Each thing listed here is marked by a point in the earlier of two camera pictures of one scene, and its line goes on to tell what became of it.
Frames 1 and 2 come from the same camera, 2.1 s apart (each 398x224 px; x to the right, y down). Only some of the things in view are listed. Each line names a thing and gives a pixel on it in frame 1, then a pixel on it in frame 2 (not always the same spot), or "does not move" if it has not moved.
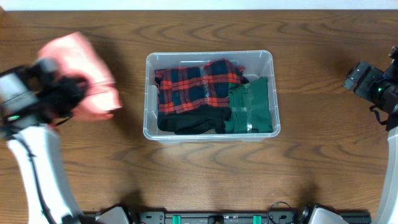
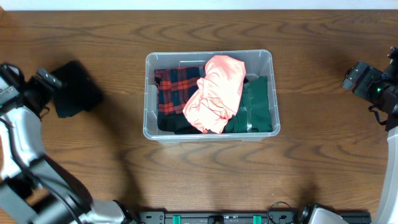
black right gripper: [366, 90] does not move
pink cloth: [73, 55] → [219, 96]
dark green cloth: [249, 107] does not move
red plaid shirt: [180, 88] does not move
